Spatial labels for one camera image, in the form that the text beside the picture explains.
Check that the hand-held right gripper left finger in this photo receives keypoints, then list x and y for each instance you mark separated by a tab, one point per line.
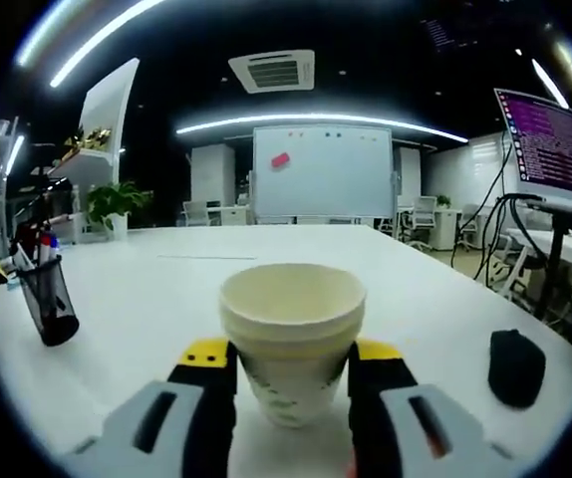
201	403

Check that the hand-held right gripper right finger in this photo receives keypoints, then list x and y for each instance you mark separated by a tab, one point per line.
375	398

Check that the red whiteboard marker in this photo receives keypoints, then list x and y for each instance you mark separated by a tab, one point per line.
46	249

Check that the black mesh pen holder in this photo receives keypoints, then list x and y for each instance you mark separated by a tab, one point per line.
49	304

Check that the blue whiteboard marker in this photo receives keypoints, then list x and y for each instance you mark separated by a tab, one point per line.
55	245

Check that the white printed paper cup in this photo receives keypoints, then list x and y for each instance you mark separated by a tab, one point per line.
291	388
291	299
293	332

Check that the large rolling whiteboard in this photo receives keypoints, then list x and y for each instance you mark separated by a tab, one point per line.
323	169

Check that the pink whiteboard eraser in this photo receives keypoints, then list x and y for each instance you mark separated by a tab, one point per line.
280	160

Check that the black tripod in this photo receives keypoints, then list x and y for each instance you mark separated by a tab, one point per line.
44	209

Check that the short straight ceiling light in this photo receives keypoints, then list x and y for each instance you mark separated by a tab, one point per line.
14	152
549	82

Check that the small black object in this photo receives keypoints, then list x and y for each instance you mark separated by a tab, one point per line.
515	368

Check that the green potted plant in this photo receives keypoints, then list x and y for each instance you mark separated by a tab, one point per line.
114	199

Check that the gold ornaments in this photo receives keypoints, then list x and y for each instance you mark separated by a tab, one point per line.
89	138

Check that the white office chair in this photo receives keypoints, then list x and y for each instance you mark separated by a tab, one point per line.
470	224
196	211
423	214

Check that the white curved display shelf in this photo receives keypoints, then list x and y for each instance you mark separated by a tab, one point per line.
104	114

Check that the small potted plant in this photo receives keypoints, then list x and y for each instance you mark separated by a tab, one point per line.
444	200

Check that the white standing desk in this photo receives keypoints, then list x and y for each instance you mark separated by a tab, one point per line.
565	249

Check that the long curved ceiling light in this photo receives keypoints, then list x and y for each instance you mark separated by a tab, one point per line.
91	45
316	118

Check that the open laptop purple screen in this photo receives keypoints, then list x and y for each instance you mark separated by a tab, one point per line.
555	144

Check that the ceiling air conditioner vent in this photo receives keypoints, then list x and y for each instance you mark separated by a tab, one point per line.
273	70

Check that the hanging dark display screen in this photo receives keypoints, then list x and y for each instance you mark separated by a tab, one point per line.
453	32

